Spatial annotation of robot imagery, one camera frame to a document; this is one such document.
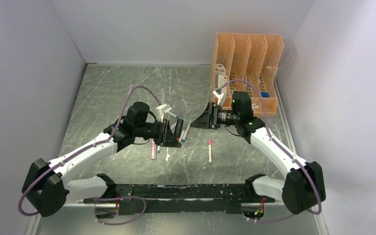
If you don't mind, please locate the orange plastic file organizer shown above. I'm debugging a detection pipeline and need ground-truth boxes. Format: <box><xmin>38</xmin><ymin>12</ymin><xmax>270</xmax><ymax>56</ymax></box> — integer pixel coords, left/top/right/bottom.
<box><xmin>210</xmin><ymin>33</ymin><xmax>284</xmax><ymax>118</ymax></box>

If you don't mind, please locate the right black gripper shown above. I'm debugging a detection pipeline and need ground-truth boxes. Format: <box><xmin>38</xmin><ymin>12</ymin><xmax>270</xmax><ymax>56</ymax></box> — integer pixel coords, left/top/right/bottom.
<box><xmin>190</xmin><ymin>102</ymin><xmax>240</xmax><ymax>130</ymax></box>

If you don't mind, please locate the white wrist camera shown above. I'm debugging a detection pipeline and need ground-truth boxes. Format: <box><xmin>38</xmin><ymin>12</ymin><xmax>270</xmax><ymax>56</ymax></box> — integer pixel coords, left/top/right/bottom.
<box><xmin>155</xmin><ymin>103</ymin><xmax>172</xmax><ymax>121</ymax></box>
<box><xmin>212</xmin><ymin>89</ymin><xmax>226</xmax><ymax>106</ymax></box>

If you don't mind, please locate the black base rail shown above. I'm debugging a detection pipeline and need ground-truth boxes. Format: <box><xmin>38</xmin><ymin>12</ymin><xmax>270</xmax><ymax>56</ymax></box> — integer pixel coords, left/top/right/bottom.
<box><xmin>84</xmin><ymin>184</ymin><xmax>275</xmax><ymax>215</ymax></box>

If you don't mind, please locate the black orange highlighter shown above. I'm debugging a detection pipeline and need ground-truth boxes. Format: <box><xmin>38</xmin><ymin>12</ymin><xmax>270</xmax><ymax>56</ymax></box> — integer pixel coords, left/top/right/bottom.
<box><xmin>174</xmin><ymin>119</ymin><xmax>184</xmax><ymax>138</ymax></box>

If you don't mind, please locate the pink highlighter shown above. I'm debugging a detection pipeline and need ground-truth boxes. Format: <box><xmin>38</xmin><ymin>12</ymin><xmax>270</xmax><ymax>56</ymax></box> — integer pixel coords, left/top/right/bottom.
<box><xmin>151</xmin><ymin>140</ymin><xmax>157</xmax><ymax>161</ymax></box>

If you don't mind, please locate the white packaged item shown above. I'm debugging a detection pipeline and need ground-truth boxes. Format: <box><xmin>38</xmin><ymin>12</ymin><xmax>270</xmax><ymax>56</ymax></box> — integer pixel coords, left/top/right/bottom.
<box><xmin>214</xmin><ymin>64</ymin><xmax>227</xmax><ymax>89</ymax></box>

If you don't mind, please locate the blue capped white marker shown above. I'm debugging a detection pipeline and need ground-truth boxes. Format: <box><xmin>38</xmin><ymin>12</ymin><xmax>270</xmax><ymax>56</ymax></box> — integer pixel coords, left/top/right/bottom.
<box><xmin>168</xmin><ymin>112</ymin><xmax>179</xmax><ymax>119</ymax></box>

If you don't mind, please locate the red capped white marker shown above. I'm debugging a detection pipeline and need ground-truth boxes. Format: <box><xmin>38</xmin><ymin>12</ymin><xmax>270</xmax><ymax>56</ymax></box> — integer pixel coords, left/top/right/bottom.
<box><xmin>208</xmin><ymin>139</ymin><xmax>212</xmax><ymax>164</ymax></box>

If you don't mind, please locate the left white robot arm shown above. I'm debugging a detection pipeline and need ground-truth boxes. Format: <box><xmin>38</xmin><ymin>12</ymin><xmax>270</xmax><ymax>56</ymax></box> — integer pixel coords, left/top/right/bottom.
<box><xmin>21</xmin><ymin>102</ymin><xmax>184</xmax><ymax>217</ymax></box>

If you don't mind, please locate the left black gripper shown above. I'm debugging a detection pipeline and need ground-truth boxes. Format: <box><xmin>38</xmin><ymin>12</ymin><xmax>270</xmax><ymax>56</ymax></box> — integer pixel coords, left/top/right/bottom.
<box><xmin>135</xmin><ymin>118</ymin><xmax>181</xmax><ymax>148</ymax></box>

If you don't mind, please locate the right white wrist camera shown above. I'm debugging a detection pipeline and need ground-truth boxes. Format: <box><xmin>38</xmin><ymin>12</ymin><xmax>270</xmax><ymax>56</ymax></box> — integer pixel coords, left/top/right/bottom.
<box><xmin>212</xmin><ymin>89</ymin><xmax>226</xmax><ymax>106</ymax></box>

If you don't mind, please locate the blue round item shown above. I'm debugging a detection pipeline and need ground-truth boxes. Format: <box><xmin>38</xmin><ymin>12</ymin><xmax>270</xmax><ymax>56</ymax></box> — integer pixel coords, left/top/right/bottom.
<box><xmin>261</xmin><ymin>92</ymin><xmax>270</xmax><ymax>98</ymax></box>

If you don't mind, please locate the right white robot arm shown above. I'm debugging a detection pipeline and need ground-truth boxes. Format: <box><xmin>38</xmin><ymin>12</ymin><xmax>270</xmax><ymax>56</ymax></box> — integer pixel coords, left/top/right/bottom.
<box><xmin>191</xmin><ymin>92</ymin><xmax>326</xmax><ymax>214</ymax></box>

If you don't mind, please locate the green capped white marker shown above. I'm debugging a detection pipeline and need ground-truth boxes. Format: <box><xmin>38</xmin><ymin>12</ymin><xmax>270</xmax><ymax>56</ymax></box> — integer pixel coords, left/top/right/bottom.
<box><xmin>181</xmin><ymin>120</ymin><xmax>191</xmax><ymax>142</ymax></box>

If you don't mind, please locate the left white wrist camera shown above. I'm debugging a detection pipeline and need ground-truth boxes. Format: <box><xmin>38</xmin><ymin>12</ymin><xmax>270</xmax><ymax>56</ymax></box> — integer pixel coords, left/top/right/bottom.
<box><xmin>155</xmin><ymin>103</ymin><xmax>172</xmax><ymax>121</ymax></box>

